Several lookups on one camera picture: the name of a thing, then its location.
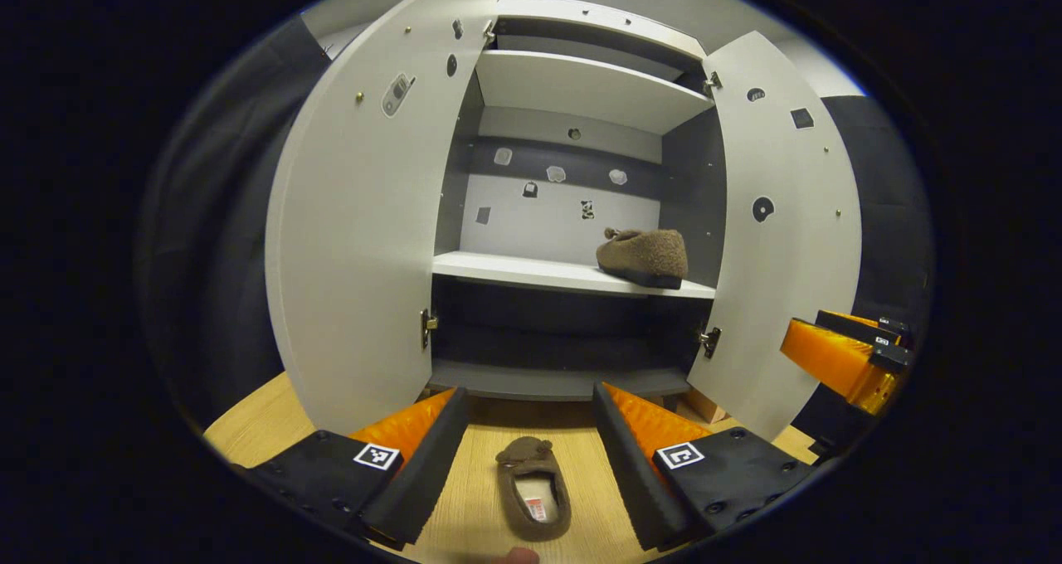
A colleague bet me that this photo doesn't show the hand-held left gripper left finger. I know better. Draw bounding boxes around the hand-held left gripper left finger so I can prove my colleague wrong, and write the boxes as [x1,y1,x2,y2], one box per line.
[228,388,471,552]

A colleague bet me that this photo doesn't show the brown fuzzy shoe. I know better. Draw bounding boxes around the brown fuzzy shoe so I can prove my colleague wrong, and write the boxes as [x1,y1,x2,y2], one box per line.
[596,228,689,289]
[496,437,572,542]

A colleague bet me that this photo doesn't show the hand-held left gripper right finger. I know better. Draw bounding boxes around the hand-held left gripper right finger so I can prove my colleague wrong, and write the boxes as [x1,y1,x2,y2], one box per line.
[592,383,822,552]

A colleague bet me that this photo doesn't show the black backdrop cloth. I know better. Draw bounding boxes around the black backdrop cloth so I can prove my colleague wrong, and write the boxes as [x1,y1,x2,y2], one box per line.
[796,95,937,457]
[137,17,333,432]

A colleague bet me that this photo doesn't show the white cabinet shelf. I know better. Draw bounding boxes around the white cabinet shelf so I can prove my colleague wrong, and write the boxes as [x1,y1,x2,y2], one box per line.
[475,50,716,136]
[431,250,716,301]

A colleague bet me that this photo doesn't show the white shoe cabinet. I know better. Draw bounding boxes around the white shoe cabinet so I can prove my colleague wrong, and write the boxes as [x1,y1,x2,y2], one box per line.
[427,0,723,403]

